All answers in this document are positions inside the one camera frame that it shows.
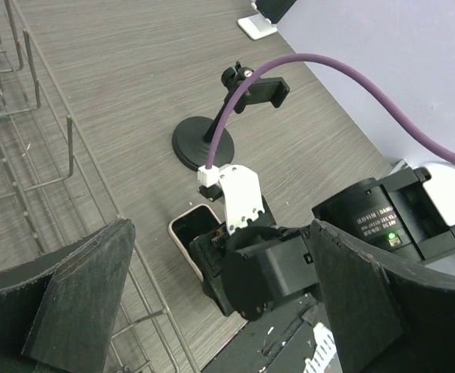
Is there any white phone stand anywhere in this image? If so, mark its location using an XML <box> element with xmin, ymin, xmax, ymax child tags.
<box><xmin>237</xmin><ymin>1</ymin><xmax>277</xmax><ymax>40</ymax></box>

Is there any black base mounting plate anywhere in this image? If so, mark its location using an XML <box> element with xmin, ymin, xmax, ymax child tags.
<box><xmin>202</xmin><ymin>296</ymin><xmax>342</xmax><ymax>372</ymax></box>

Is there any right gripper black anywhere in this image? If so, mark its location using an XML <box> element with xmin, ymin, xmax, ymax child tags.
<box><xmin>188</xmin><ymin>200</ymin><xmax>280</xmax><ymax>315</ymax></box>

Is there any black clamp phone stand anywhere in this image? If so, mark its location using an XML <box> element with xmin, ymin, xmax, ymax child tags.
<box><xmin>172</xmin><ymin>61</ymin><xmax>291</xmax><ymax>170</ymax></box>

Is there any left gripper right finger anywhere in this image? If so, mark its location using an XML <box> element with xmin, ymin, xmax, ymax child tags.
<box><xmin>310</xmin><ymin>220</ymin><xmax>455</xmax><ymax>372</ymax></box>

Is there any black case phone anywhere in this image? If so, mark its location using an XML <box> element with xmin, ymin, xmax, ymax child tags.
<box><xmin>253</xmin><ymin>0</ymin><xmax>296</xmax><ymax>24</ymax></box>

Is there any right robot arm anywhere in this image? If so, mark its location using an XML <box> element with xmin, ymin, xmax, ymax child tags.
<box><xmin>188</xmin><ymin>165</ymin><xmax>455</xmax><ymax>321</ymax></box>

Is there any grey wire dish rack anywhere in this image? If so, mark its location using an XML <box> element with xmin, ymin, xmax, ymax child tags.
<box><xmin>0</xmin><ymin>1</ymin><xmax>199</xmax><ymax>372</ymax></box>

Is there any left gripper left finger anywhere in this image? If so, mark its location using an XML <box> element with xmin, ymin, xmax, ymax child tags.
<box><xmin>0</xmin><ymin>219</ymin><xmax>136</xmax><ymax>372</ymax></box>

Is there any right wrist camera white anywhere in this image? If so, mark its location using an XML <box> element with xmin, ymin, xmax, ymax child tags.
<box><xmin>196</xmin><ymin>164</ymin><xmax>265</xmax><ymax>235</ymax></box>

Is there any pink case phone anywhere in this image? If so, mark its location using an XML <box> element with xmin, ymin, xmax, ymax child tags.
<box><xmin>168</xmin><ymin>204</ymin><xmax>221</xmax><ymax>281</ymax></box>

